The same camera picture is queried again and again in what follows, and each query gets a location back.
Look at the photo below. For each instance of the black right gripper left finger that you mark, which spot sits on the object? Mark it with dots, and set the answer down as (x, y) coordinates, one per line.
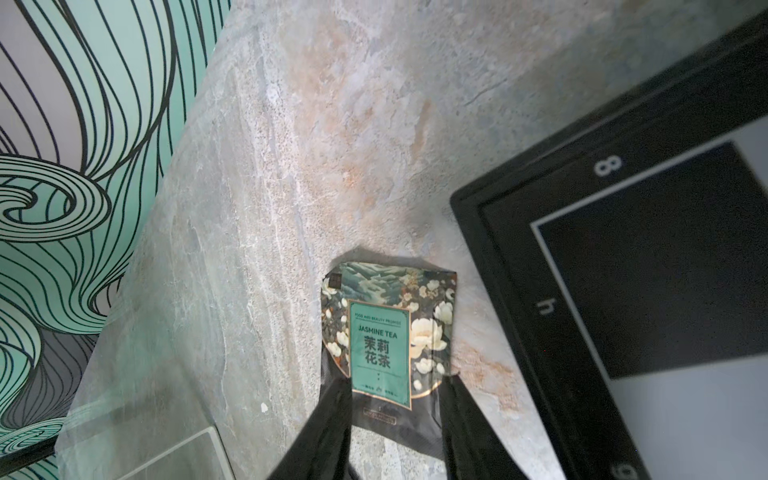
(322, 448)

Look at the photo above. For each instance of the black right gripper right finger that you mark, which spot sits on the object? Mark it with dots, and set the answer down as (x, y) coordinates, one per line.
(471, 448)

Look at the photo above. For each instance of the black chessboard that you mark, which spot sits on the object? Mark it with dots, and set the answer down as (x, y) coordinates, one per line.
(626, 259)

